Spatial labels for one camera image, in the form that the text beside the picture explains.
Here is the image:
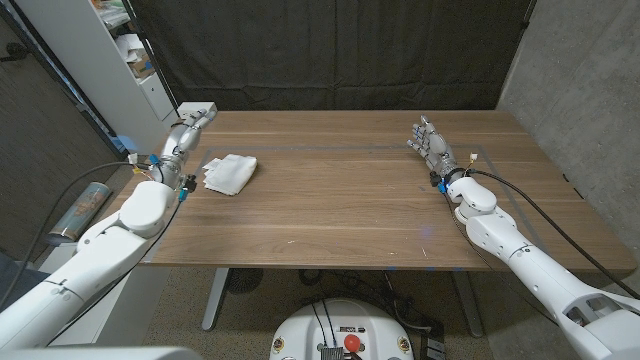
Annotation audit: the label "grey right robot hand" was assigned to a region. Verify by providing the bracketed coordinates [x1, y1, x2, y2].
[405, 114, 466, 187]

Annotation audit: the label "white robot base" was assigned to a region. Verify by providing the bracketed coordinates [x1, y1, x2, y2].
[269, 298, 415, 360]

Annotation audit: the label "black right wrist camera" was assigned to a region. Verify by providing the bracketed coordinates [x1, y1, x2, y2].
[428, 171, 448, 195]

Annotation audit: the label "white power strip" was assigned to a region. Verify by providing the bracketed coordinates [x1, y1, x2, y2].
[177, 101, 218, 121]

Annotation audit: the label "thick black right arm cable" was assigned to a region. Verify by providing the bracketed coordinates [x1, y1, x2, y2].
[467, 168, 640, 301]

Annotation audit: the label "white shelf cabinet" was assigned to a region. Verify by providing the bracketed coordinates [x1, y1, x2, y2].
[14, 0, 180, 156]

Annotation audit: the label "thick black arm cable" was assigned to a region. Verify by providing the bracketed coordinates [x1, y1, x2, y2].
[0, 159, 154, 314]
[467, 168, 640, 301]

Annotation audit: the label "white napkin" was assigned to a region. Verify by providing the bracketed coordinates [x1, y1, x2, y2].
[201, 153, 259, 197]

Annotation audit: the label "white robot chest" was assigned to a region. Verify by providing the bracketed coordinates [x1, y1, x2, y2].
[0, 345, 202, 360]

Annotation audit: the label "white papers on shelf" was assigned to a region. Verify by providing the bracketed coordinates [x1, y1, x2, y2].
[113, 33, 146, 64]

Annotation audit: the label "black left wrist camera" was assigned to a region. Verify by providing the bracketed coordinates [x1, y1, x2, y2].
[177, 173, 199, 202]

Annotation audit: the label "black floor power strip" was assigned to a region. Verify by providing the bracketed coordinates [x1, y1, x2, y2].
[418, 322, 447, 360]

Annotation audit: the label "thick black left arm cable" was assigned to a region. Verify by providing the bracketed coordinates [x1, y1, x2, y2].
[0, 159, 154, 314]

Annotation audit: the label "cardboard box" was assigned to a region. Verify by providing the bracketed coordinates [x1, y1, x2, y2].
[128, 49, 156, 79]

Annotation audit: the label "person's leg in jeans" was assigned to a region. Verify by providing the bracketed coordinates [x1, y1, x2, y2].
[0, 249, 51, 311]

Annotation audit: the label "black backdrop curtain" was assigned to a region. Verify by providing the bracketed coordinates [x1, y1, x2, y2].
[128, 0, 536, 112]

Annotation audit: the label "tangled black floor cables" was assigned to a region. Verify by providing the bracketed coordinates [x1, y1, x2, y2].
[298, 269, 434, 332]

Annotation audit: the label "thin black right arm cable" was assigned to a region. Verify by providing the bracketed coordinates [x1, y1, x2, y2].
[440, 192, 561, 326]

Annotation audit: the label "round black fan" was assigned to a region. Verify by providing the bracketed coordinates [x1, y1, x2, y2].
[225, 268, 265, 295]

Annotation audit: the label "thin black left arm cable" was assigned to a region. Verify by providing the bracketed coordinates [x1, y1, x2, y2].
[44, 197, 184, 347]

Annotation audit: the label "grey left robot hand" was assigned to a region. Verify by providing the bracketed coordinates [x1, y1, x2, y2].
[149, 107, 219, 190]

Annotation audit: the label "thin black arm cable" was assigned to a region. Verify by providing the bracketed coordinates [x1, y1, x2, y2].
[44, 197, 184, 347]
[440, 192, 561, 326]

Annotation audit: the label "grey table leg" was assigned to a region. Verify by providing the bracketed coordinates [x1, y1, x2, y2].
[449, 269, 485, 339]
[201, 268, 231, 332]

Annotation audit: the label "black backdrop stand pole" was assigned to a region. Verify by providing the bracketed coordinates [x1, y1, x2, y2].
[122, 0, 180, 119]

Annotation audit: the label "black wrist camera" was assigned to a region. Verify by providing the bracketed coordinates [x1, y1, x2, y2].
[177, 173, 199, 202]
[428, 171, 448, 195]

